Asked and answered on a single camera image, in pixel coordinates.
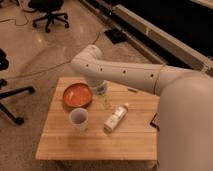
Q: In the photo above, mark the orange bowl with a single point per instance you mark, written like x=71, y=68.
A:
x=77, y=95

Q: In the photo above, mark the black floor mat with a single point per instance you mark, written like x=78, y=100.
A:
x=115, y=35

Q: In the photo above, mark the wooden table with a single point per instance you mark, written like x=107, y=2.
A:
x=133, y=139

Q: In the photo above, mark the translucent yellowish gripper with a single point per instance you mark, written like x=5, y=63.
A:
x=103, y=97

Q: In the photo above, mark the white plastic bottle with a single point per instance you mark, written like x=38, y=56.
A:
x=113, y=121

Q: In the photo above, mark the black office chair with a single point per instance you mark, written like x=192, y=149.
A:
x=50, y=8

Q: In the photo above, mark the translucent plastic cup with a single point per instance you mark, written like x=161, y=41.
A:
x=79, y=118

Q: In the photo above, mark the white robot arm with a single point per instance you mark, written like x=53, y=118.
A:
x=185, y=108

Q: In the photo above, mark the red black candy box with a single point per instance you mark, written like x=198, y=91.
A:
x=154, y=121

